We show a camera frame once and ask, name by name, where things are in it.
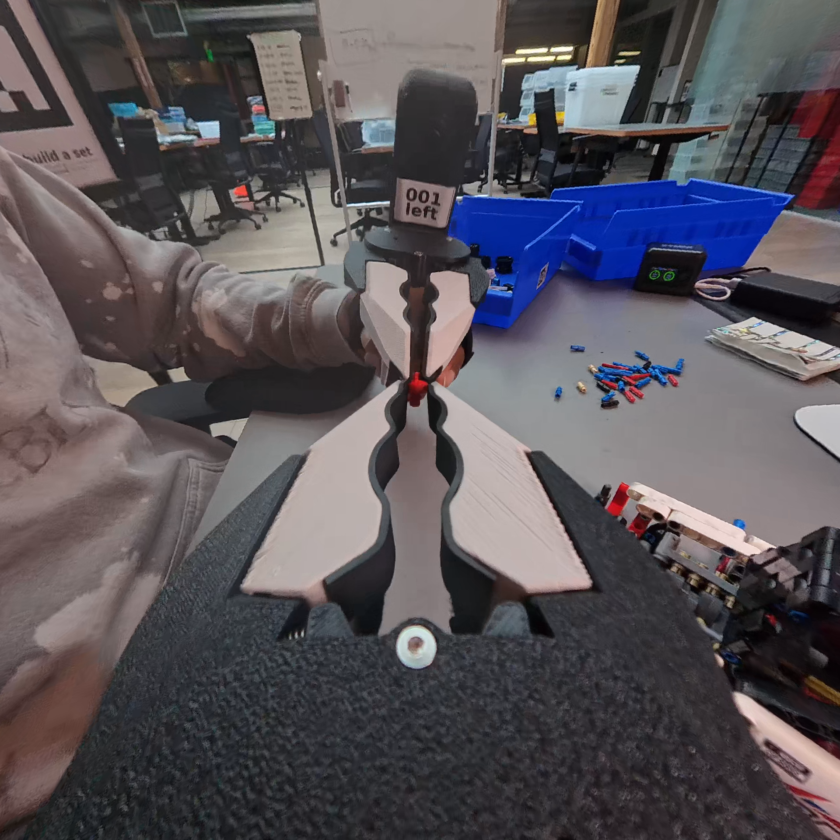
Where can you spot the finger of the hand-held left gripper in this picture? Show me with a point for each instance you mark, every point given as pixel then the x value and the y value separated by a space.
pixel 384 315
pixel 453 308

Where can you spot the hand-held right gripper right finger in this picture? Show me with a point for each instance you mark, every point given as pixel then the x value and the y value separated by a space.
pixel 512 518

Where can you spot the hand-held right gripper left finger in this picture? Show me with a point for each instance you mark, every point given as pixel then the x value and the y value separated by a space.
pixel 328 518

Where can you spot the red brick connector piece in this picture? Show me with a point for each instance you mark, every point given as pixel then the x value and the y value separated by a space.
pixel 415 388

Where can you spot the pile of small connector pins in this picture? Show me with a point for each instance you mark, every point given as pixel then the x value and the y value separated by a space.
pixel 630 377

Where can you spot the toy brick race car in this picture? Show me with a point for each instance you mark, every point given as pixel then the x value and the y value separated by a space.
pixel 774 604

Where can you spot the grey desk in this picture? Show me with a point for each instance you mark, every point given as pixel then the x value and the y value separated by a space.
pixel 656 459

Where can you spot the whiteboard on stand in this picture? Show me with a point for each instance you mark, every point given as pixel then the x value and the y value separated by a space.
pixel 407 39

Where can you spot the black quilted cushion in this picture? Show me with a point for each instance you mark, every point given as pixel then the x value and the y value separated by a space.
pixel 289 388

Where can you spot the black office chair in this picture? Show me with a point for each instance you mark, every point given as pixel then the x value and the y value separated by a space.
pixel 233 164
pixel 151 177
pixel 558 151

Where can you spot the flip chart paper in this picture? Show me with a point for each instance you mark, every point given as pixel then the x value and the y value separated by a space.
pixel 282 75

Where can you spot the white storage boxes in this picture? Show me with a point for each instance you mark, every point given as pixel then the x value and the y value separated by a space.
pixel 597 95

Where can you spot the long wooden work table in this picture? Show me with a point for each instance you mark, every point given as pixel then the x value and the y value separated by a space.
pixel 643 130

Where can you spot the black power bank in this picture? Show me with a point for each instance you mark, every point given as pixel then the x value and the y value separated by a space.
pixel 669 269

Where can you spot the large blue plastic bin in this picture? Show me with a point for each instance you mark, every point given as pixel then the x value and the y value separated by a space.
pixel 689 223

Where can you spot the person's grey patterned sweatshirt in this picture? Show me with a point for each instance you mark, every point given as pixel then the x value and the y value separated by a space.
pixel 79 459

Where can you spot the folded sticker sheets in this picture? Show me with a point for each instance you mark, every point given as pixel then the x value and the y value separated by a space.
pixel 774 348

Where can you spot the white book stand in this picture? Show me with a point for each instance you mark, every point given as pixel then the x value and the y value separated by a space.
pixel 823 430

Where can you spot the black power adapter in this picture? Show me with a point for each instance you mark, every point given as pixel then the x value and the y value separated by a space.
pixel 787 295

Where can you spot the red storage shelving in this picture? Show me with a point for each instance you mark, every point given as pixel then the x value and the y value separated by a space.
pixel 814 144

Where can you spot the black white marker sign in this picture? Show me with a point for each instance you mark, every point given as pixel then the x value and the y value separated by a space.
pixel 33 98

